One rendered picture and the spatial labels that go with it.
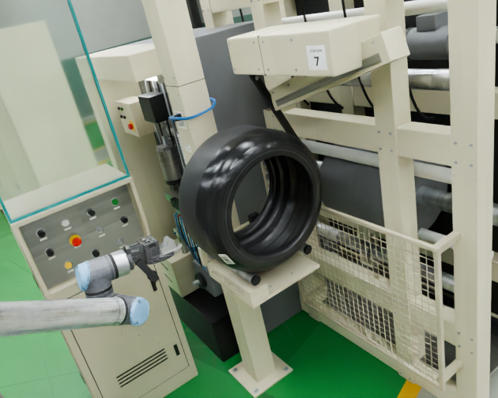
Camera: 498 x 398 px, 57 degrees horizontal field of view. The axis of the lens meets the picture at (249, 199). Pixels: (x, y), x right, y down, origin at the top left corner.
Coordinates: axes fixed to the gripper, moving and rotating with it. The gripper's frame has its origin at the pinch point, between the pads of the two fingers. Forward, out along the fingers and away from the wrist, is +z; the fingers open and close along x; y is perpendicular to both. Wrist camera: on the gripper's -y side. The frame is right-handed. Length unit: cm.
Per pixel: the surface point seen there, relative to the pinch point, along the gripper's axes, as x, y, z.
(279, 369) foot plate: 26, -107, 57
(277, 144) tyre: -12, 32, 40
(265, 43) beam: -1, 68, 47
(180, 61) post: 27, 64, 25
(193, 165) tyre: 7.8, 27.1, 14.4
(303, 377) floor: 13, -107, 64
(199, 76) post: 27, 57, 32
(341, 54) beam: -35, 63, 52
